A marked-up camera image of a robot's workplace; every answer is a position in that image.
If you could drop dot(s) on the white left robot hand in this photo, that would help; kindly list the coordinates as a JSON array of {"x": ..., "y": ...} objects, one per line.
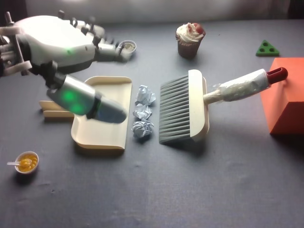
[{"x": 54, "y": 42}]

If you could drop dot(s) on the cream plastic dustpan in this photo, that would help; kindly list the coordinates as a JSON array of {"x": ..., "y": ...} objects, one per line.
[{"x": 107, "y": 133}]

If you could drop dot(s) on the white paper ball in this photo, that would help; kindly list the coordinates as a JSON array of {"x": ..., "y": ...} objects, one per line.
[
  {"x": 145, "y": 95},
  {"x": 142, "y": 112},
  {"x": 142, "y": 128}
]

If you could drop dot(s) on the small bowl with green soup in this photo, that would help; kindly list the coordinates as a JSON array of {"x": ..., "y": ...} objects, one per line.
[{"x": 129, "y": 47}]

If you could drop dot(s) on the white backdrop sheet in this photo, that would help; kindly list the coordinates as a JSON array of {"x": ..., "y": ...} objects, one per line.
[{"x": 154, "y": 9}]

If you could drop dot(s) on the small bowl with yellow food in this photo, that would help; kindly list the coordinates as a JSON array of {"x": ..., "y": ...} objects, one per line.
[{"x": 27, "y": 162}]

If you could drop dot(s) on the toy cupcake with white frosting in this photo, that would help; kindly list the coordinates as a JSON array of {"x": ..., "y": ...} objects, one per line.
[{"x": 190, "y": 40}]

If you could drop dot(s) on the grey table cloth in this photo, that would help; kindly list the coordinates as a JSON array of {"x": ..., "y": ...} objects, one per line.
[{"x": 166, "y": 190}]

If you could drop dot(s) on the green triangular block with holes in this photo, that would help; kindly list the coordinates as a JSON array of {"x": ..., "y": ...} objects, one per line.
[{"x": 267, "y": 51}]

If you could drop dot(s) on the orange box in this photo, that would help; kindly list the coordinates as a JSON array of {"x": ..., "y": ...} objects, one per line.
[{"x": 285, "y": 83}]

